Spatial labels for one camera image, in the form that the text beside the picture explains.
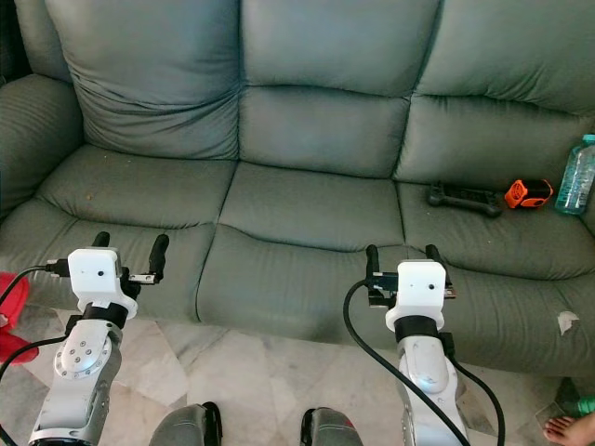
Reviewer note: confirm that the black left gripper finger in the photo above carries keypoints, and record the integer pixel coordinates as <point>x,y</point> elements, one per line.
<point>159,255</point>
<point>100,240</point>

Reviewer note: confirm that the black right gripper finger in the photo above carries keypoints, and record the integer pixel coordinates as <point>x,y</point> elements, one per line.
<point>373,262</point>
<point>433,254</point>

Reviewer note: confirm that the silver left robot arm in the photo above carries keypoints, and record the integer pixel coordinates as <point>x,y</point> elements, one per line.
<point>79,367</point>

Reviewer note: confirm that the black handheld controller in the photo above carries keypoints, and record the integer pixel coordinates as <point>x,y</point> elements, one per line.
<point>465,197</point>

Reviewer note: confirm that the red fabric item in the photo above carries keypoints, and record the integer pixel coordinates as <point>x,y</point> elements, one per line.
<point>14,307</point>

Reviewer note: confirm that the grey-green leather sofa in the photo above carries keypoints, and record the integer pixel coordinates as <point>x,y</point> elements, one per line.
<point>316,139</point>

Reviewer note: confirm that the silver right robot leg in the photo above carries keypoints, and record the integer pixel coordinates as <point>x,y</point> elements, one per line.
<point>335,429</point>

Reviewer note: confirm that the white paper scrap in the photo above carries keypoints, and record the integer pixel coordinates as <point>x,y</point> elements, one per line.
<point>566,321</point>

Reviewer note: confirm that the clear plastic water bottle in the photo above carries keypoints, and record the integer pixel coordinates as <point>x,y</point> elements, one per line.
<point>576,181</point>

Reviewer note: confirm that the green trouser leg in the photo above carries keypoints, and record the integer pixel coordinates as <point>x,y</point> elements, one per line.
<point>586,406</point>

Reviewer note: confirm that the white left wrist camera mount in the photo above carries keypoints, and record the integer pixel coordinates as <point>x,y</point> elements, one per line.
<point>95,274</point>

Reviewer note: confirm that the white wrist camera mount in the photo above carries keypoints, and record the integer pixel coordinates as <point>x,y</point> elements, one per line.
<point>418,286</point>
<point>95,274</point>

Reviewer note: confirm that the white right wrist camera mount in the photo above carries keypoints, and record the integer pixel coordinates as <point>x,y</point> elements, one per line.
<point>418,286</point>

